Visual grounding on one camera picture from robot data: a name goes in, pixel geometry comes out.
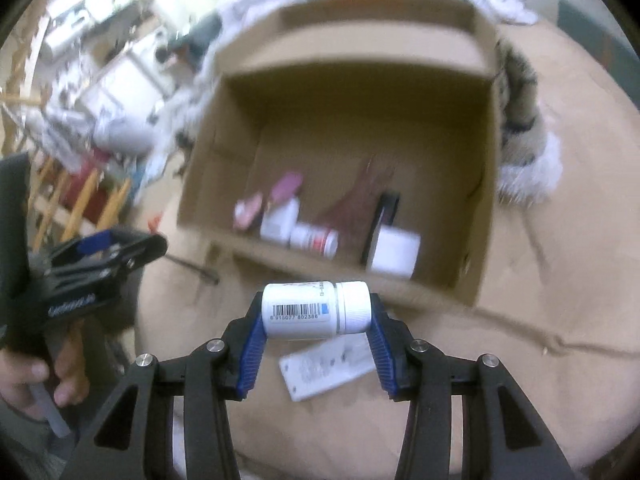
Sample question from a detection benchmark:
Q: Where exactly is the white remote control back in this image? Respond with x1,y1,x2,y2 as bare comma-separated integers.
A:
279,334,375,402

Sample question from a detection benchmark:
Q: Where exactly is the white barcode pill bottle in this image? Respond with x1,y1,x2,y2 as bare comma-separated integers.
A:
260,281,372,340

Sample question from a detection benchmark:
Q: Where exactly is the white pill bottle red stripe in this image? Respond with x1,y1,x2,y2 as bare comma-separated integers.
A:
290,223,340,259

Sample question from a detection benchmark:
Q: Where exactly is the person's left hand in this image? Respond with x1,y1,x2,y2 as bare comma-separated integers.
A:
1,320,90,420

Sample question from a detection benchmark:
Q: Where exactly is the wooden chair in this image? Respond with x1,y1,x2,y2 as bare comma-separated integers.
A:
27,155,132,252

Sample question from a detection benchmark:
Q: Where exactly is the tan bed sheet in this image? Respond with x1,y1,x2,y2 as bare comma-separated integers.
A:
136,23,639,467

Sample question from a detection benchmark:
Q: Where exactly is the white square box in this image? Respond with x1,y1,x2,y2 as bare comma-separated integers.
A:
367,226,421,280

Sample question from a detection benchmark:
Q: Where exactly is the white earbuds case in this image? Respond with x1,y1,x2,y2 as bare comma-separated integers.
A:
259,197,299,246

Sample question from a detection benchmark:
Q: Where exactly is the black rectangular lighter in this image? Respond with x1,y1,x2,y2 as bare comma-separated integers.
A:
360,191,400,266

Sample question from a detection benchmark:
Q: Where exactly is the brown cardboard box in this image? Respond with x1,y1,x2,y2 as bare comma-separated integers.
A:
177,0,500,309

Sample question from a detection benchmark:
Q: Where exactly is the green cushion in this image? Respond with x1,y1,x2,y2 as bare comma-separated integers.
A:
556,0,640,107

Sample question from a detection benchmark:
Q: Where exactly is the pink plush hair tie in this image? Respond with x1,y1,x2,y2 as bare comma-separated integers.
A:
233,192,266,231

